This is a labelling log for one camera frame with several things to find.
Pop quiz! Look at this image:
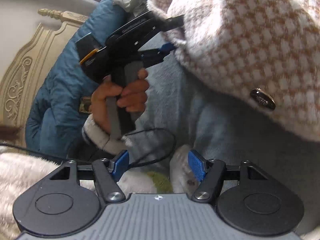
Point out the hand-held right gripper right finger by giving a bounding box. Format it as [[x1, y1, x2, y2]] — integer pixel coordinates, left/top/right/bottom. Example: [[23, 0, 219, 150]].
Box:
[[187, 149, 270, 202]]

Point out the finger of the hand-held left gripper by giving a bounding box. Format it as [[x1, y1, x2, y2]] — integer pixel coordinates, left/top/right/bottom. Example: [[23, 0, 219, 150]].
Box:
[[138, 42, 177, 69], [160, 14, 186, 30]]

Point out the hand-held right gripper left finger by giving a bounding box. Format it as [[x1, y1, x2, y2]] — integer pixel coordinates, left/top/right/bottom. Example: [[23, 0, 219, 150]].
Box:
[[49, 149, 130, 204]]

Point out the pink white houndstooth coat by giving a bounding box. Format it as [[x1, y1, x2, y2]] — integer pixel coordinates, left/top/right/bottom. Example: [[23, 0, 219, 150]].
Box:
[[147, 0, 320, 143]]

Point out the person's left forearm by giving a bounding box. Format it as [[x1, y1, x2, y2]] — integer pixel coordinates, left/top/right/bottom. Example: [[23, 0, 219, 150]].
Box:
[[81, 116, 134, 155]]

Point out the person's left hand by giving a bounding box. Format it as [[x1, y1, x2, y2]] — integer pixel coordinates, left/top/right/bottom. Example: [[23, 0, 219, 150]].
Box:
[[90, 69, 150, 133]]

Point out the teal quilted duvet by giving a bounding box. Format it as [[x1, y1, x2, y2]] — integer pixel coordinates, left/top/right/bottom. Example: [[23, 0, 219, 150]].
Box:
[[25, 0, 150, 160]]

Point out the cream carved headboard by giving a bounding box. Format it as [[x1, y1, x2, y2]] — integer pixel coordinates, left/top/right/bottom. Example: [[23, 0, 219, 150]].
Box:
[[0, 8, 90, 133]]

